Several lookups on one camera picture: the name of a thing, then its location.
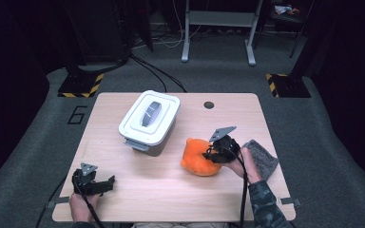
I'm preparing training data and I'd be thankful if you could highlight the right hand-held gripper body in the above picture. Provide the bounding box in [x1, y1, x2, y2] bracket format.
[208, 125, 241, 164]

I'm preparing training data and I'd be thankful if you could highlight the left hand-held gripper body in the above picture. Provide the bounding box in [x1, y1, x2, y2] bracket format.
[71, 162, 106, 197]

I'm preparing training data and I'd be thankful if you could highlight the orange plush toy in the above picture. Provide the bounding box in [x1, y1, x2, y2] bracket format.
[180, 137, 222, 177]

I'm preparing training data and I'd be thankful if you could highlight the grey fluffy cloth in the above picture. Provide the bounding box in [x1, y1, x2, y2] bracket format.
[241, 139, 279, 182]

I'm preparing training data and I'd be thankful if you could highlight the white box lid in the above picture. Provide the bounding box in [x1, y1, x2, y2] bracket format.
[118, 89, 181, 146]

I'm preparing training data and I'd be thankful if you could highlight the person's left hand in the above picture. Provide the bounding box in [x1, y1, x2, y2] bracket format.
[68, 193, 100, 222]

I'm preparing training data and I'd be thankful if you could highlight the person's right hand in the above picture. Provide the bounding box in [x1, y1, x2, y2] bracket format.
[225, 147, 262, 184]

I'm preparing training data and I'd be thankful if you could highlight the grey tape strip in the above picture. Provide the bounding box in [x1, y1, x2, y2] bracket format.
[47, 196, 70, 209]
[279, 197, 301, 207]

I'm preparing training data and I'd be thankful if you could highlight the black striped stand base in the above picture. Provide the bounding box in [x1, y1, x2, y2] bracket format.
[57, 72, 105, 99]
[265, 73, 312, 99]

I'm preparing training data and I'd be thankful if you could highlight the white metal stand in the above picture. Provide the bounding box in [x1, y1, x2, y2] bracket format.
[181, 0, 264, 67]

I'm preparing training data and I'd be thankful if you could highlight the black side table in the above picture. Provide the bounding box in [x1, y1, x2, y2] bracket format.
[256, 0, 308, 59]

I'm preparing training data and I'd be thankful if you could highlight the white and orange clutter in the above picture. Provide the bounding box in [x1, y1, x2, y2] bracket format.
[274, 4, 300, 16]

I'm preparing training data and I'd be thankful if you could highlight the black equipment cabinet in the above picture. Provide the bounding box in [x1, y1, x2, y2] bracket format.
[64, 0, 131, 65]

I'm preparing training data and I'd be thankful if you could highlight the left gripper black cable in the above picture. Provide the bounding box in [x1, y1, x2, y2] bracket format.
[71, 170, 106, 228]

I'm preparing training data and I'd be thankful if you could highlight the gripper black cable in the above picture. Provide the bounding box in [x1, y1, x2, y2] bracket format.
[71, 170, 106, 228]
[226, 144, 250, 228]

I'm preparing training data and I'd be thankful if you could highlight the thin black cable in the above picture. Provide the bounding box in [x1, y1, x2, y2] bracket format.
[36, 177, 67, 228]

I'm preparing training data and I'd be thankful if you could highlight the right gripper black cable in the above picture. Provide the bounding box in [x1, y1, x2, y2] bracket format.
[226, 144, 250, 228]

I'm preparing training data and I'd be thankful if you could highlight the black floor cable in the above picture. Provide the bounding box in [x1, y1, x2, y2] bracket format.
[132, 56, 188, 93]
[129, 55, 168, 93]

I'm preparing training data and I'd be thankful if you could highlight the white floor cable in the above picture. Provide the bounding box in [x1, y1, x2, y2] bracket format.
[132, 0, 203, 50]

